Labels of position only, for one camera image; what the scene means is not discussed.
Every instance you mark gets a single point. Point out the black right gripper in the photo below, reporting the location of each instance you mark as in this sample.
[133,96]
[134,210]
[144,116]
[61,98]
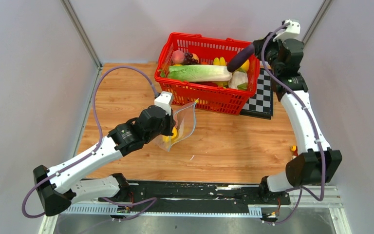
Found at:
[258,45]

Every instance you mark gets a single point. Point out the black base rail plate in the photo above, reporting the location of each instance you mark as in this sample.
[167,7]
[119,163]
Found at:
[195,197]

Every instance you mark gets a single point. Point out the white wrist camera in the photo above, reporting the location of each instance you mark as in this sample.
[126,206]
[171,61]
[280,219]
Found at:
[164,101]
[291,31]

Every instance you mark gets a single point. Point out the yellow banana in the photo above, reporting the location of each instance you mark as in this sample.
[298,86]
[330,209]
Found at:
[219,61]

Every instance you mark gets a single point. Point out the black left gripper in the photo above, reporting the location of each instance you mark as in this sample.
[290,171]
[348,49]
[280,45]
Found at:
[171,122]

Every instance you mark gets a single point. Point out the red toy car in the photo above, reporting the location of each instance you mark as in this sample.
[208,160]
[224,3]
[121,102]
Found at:
[294,150]

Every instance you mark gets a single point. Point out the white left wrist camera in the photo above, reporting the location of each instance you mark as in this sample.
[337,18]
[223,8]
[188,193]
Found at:
[164,101]

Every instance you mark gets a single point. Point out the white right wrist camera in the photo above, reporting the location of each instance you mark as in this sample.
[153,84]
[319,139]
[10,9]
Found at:
[291,31]

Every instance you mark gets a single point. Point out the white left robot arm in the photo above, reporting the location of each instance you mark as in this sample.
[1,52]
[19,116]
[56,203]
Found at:
[54,185]

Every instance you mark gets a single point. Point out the black white checkerboard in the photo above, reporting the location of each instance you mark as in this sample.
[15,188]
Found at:
[261,104]

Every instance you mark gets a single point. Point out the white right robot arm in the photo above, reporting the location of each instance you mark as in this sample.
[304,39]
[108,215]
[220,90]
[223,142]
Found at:
[316,162]

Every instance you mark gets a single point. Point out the white cauliflower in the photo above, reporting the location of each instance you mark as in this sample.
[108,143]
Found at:
[239,81]

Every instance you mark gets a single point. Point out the purple eggplant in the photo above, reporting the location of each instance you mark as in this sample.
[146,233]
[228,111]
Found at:
[239,59]

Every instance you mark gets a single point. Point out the clear zip top bag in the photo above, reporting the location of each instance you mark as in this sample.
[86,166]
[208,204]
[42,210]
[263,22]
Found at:
[185,119]

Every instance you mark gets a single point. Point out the white green napa cabbage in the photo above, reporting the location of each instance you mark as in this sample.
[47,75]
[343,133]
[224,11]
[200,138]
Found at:
[199,73]

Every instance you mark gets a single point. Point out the dark purple grapes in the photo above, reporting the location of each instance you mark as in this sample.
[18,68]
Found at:
[190,59]

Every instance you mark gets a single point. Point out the yellow pear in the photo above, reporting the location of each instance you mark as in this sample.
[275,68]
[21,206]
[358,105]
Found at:
[171,135]

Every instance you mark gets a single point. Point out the pink peach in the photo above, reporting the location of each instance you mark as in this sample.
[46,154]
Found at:
[178,57]

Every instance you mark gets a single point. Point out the red plastic shopping basket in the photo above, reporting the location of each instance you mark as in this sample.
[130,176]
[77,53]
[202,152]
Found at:
[210,97]

